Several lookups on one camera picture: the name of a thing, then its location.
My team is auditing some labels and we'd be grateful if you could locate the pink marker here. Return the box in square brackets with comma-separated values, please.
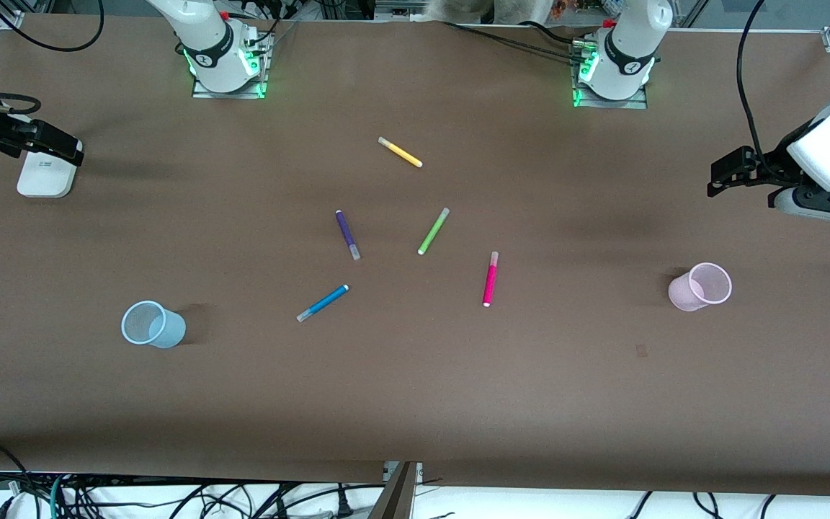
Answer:
[482, 252, 500, 309]

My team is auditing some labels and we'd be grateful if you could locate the blue marker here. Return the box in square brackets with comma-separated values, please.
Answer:
[296, 284, 350, 323]

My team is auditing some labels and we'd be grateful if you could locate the white desk lamp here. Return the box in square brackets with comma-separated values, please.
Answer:
[17, 136, 83, 198]

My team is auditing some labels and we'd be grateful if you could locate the translucent pink cup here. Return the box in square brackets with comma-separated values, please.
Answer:
[669, 262, 733, 312]

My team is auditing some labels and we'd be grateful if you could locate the translucent blue cup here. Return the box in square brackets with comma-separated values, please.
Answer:
[121, 301, 187, 349]

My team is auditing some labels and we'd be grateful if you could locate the colourful printed package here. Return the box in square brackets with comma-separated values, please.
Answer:
[553, 0, 607, 19]

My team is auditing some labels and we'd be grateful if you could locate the grey brown fuzzy hair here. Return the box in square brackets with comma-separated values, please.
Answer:
[426, 0, 554, 26]

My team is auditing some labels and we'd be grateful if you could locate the purple marker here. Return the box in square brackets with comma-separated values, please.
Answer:
[335, 210, 362, 261]

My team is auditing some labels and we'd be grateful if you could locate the green marker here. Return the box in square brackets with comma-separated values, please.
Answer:
[417, 208, 451, 256]

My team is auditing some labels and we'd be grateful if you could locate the yellow marker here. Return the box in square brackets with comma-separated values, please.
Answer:
[378, 136, 424, 169]

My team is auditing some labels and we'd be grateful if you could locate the brown table mat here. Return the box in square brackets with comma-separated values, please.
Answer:
[0, 14, 830, 498]

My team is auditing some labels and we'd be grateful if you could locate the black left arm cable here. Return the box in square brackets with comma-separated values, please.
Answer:
[738, 0, 769, 156]

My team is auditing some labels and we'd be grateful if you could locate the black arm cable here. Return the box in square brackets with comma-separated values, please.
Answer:
[738, 0, 769, 156]
[0, 0, 104, 113]

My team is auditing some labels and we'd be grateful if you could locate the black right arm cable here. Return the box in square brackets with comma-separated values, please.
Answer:
[0, 0, 104, 113]

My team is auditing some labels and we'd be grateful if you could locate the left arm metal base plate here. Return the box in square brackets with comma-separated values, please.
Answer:
[572, 36, 650, 110]

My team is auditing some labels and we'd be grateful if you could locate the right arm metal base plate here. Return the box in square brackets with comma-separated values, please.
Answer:
[192, 29, 269, 99]

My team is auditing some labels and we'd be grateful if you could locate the black base power cable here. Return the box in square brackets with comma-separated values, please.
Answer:
[444, 20, 589, 60]

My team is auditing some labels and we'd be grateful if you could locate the aluminium frame rail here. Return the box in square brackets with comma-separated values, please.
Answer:
[375, 0, 430, 22]

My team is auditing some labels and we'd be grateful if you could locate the black cable with plug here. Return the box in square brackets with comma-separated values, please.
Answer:
[327, 483, 355, 519]

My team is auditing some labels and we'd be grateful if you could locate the table leg post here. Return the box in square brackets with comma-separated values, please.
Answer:
[368, 461, 423, 519]

